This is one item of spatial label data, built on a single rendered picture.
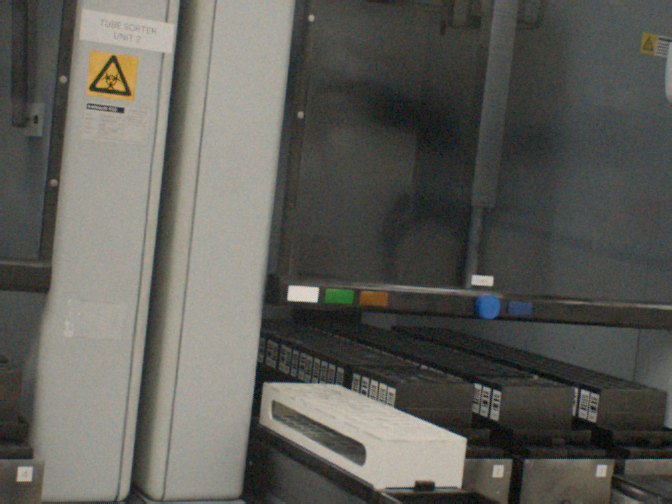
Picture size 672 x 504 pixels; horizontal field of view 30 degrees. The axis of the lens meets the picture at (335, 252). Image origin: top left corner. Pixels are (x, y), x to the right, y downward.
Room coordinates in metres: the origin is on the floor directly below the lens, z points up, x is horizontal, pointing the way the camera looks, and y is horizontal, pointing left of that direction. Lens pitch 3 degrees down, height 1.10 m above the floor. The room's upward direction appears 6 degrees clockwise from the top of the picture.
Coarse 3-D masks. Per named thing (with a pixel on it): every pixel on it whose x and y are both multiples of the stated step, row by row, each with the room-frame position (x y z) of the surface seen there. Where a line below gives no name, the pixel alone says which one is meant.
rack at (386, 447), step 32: (288, 384) 1.49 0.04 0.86; (320, 384) 1.52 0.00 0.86; (288, 416) 1.49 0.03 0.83; (320, 416) 1.34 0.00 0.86; (352, 416) 1.33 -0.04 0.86; (384, 416) 1.36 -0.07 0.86; (320, 448) 1.34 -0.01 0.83; (352, 448) 1.43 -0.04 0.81; (384, 448) 1.23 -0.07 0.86; (416, 448) 1.24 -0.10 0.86; (448, 448) 1.26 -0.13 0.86; (384, 480) 1.23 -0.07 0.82; (448, 480) 1.26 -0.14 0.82
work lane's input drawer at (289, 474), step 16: (256, 416) 1.52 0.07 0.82; (256, 432) 1.47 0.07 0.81; (272, 432) 1.44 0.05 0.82; (256, 448) 1.44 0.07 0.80; (272, 448) 1.41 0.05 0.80; (288, 448) 1.39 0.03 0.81; (256, 464) 1.43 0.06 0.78; (272, 464) 1.40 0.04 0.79; (288, 464) 1.36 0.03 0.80; (304, 464) 1.35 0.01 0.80; (320, 464) 1.32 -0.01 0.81; (256, 480) 1.43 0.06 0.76; (272, 480) 1.39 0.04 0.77; (288, 480) 1.36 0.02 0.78; (304, 480) 1.32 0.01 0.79; (320, 480) 1.29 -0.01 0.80; (336, 480) 1.28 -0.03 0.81; (352, 480) 1.25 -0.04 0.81; (416, 480) 1.24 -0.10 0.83; (288, 496) 1.35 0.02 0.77; (304, 496) 1.32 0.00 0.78; (320, 496) 1.29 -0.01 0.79; (336, 496) 1.26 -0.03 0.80; (352, 496) 1.23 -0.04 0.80; (368, 496) 1.22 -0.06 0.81; (384, 496) 1.20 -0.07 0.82; (400, 496) 1.22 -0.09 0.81; (416, 496) 1.22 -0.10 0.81; (432, 496) 1.23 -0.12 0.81; (448, 496) 1.24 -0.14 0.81; (464, 496) 1.25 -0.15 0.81; (480, 496) 1.24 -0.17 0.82
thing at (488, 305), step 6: (486, 294) 1.53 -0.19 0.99; (480, 300) 1.52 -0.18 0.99; (486, 300) 1.52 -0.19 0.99; (492, 300) 1.52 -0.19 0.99; (498, 300) 1.53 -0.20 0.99; (480, 306) 1.52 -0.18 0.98; (486, 306) 1.52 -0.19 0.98; (492, 306) 1.53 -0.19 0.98; (498, 306) 1.53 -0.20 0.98; (480, 312) 1.52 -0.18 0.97; (486, 312) 1.52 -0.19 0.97; (492, 312) 1.53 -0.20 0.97; (486, 318) 1.52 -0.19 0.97; (492, 318) 1.53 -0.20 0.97
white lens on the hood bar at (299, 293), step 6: (294, 288) 1.41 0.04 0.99; (300, 288) 1.42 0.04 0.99; (306, 288) 1.42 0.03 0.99; (312, 288) 1.42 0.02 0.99; (318, 288) 1.43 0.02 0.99; (288, 294) 1.41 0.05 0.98; (294, 294) 1.41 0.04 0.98; (300, 294) 1.42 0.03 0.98; (306, 294) 1.42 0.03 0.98; (312, 294) 1.43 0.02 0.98; (300, 300) 1.42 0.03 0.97; (306, 300) 1.42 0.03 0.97; (312, 300) 1.43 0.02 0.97
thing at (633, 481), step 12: (612, 480) 1.40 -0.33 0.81; (624, 480) 1.38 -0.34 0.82; (636, 480) 1.38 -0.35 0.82; (648, 480) 1.39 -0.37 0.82; (660, 480) 1.39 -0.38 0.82; (612, 492) 1.40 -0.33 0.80; (624, 492) 1.38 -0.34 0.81; (636, 492) 1.36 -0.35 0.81; (648, 492) 1.34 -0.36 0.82; (660, 492) 1.33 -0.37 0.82
